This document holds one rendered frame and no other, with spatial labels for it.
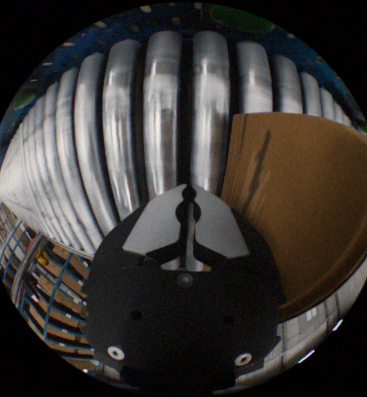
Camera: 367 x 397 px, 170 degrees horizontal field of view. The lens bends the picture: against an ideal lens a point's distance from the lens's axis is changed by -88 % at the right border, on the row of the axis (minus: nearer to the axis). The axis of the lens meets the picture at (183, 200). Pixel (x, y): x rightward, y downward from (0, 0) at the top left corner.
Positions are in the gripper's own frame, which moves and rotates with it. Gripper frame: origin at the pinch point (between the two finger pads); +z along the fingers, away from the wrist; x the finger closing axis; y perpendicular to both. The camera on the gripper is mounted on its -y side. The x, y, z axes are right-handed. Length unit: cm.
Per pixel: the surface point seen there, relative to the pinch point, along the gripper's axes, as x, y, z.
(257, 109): 8.1, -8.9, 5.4
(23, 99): -31.7, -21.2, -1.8
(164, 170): -3.2, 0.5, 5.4
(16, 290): -69, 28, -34
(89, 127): -15.1, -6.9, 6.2
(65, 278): -93, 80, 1
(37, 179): -41.4, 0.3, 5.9
